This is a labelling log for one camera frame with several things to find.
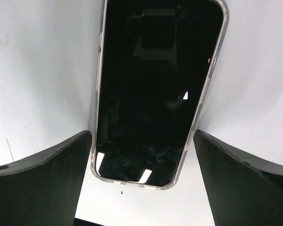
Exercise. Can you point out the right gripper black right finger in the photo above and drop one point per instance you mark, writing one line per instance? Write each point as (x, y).
(242, 189)

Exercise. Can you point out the clear magsafe phone case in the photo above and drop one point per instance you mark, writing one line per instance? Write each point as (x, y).
(96, 94)

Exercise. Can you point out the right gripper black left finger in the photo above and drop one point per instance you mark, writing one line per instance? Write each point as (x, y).
(43, 189)

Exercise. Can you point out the black smartphone blue edge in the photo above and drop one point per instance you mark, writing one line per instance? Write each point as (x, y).
(155, 94)

